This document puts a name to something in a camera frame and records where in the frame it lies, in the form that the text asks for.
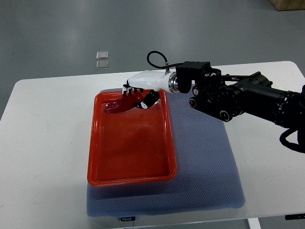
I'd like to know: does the wooden box corner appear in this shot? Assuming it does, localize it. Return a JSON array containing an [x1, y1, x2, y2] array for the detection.
[[270, 0, 305, 11]]

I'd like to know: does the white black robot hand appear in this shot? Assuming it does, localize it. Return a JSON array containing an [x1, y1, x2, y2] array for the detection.
[[122, 70, 179, 109]]

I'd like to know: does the white table leg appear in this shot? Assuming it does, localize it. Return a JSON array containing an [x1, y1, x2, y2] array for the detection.
[[247, 218, 261, 229]]

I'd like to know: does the floor plate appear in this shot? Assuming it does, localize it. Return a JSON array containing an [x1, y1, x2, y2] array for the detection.
[[96, 61, 109, 70], [96, 51, 109, 60]]

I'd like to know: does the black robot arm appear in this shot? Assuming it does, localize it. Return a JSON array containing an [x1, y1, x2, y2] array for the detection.
[[153, 61, 305, 153]]

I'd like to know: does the blue-grey textured mat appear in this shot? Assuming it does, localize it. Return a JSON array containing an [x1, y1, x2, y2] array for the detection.
[[87, 94, 245, 217]]

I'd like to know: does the lower floor plate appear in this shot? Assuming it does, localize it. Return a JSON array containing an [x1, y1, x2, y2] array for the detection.
[[96, 61, 109, 70]]

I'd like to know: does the red plastic tray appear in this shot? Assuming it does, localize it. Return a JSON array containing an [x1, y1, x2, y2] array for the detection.
[[87, 89, 178, 187]]

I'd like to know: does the red pepper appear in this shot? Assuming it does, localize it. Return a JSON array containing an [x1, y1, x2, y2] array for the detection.
[[103, 93, 144, 114]]

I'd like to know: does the black control panel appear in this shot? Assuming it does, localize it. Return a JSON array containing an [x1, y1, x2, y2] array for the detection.
[[285, 213, 305, 220]]

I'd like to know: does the upper floor plate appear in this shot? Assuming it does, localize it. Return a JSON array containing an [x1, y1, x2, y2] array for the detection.
[[96, 51, 109, 60]]

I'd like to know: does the black table label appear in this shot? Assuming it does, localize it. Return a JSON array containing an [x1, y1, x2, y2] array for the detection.
[[120, 217, 136, 222]]

